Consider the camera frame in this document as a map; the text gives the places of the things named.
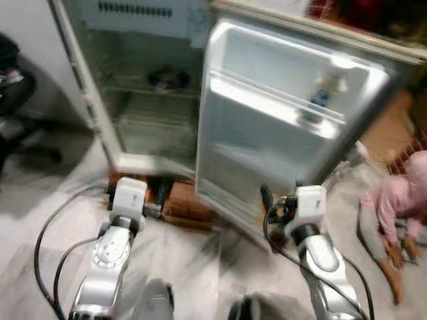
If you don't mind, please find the grey fridge door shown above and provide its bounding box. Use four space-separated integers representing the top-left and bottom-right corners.
195 0 427 235

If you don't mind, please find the wooden fridge stand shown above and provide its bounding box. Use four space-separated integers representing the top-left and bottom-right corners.
107 170 222 232

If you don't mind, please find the grey fridge cabinet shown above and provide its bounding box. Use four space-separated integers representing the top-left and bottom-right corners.
50 0 216 179

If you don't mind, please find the left robot leg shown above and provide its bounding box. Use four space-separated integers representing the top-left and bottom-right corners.
132 279 176 320

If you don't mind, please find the robot leg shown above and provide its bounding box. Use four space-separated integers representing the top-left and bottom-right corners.
132 279 176 320
228 292 269 320

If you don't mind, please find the right robot leg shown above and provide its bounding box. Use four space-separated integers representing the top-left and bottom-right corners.
228 292 269 320

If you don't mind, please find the child in pink clothes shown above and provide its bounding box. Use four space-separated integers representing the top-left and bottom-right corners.
357 150 427 305

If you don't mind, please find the dark bowl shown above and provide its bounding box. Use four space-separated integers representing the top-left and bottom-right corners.
147 67 191 92

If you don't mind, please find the white bottle with blue label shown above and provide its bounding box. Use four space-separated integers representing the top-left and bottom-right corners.
304 69 349 125

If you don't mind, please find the black office chair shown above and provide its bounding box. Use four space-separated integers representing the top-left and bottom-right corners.
0 32 62 175

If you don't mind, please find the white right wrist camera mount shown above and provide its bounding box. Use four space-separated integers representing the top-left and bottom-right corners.
294 185 328 231

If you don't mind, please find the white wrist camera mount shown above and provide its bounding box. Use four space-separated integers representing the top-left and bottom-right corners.
294 185 328 231
109 177 148 221

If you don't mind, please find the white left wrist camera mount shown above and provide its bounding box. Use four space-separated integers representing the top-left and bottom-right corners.
109 177 148 221

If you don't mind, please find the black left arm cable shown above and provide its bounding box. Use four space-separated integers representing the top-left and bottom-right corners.
33 185 111 320
53 237 106 320

